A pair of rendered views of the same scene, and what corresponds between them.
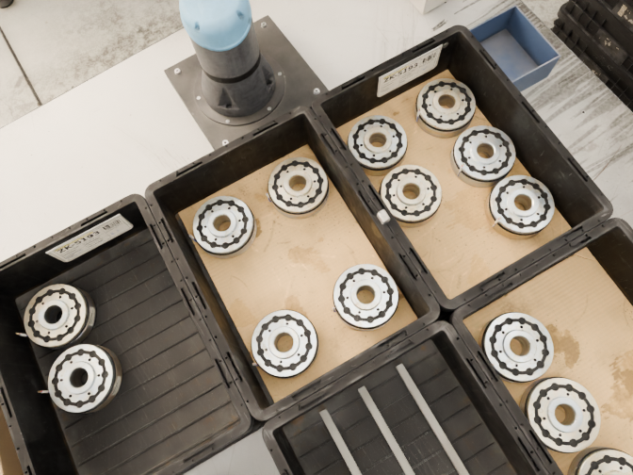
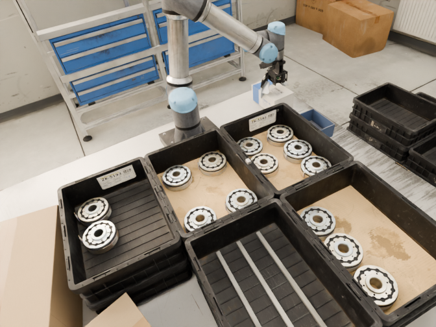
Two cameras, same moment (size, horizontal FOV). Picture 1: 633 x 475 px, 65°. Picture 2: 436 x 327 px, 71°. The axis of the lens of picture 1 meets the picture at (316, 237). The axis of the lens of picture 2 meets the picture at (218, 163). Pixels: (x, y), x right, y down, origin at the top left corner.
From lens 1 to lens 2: 0.49 m
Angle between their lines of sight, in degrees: 29
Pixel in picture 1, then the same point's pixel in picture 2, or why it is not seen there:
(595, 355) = (360, 229)
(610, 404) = (370, 250)
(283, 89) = not seen: hidden behind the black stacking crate
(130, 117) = (140, 153)
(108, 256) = (122, 191)
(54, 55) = not seen: hidden behind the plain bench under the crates
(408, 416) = (262, 255)
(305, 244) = (214, 185)
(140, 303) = (133, 209)
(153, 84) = (152, 141)
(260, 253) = (193, 189)
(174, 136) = not seen: hidden behind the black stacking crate
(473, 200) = (294, 168)
